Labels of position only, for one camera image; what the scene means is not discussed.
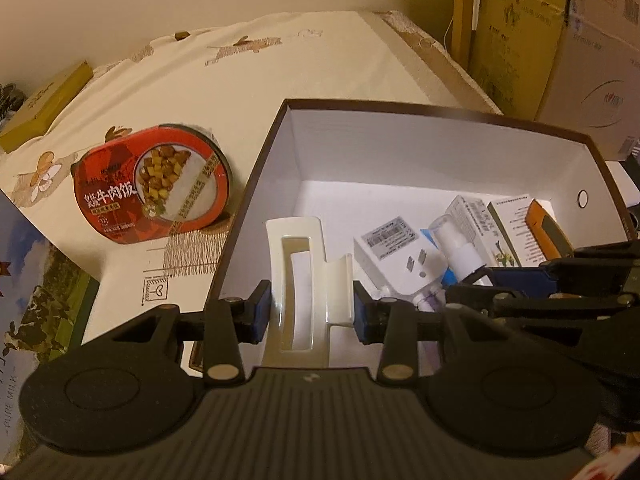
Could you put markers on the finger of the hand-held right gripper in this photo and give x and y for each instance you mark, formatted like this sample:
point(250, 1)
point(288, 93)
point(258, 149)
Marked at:
point(525, 320)
point(525, 279)

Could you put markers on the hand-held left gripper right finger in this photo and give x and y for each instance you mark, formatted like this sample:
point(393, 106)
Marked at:
point(362, 312)

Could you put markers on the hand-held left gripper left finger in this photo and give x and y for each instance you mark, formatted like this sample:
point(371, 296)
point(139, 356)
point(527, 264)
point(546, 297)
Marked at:
point(261, 310)

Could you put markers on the white spray bottle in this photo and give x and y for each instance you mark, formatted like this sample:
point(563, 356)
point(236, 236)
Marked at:
point(465, 255)

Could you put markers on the white printed carton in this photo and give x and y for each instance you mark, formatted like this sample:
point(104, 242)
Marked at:
point(475, 215)

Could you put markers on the cream plastic hair claw clip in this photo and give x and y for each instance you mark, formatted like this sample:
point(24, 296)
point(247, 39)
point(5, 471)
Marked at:
point(300, 225)

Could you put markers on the brown box with white inside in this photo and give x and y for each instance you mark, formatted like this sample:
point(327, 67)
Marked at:
point(400, 150)

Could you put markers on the green and white medicine box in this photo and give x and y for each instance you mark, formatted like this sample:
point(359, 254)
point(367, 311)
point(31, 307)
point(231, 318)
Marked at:
point(515, 230)

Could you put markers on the white power plug adapter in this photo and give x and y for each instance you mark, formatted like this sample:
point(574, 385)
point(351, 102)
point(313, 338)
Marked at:
point(395, 265)

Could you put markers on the orange and grey device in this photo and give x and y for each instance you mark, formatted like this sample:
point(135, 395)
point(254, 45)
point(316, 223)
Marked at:
point(542, 217)

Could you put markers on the blue flat packet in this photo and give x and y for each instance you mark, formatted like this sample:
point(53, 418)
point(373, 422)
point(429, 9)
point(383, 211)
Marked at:
point(450, 276)

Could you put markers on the red instant meal bowl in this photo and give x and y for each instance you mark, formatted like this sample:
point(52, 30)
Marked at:
point(150, 185)

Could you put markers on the blue milk carton box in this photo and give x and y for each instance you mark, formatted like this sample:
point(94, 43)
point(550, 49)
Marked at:
point(35, 310)

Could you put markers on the large printed cardboard box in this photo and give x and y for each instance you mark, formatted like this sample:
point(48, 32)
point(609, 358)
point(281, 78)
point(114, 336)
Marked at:
point(595, 60)

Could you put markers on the flat leaning cardboard sheet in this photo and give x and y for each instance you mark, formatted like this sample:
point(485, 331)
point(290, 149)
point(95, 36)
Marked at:
point(515, 35)

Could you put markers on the cream printed tablecloth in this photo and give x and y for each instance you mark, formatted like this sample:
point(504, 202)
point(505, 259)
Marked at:
point(300, 60)

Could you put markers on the olive flat gift box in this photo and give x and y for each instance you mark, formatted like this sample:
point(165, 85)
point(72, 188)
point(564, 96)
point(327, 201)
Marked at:
point(45, 105)

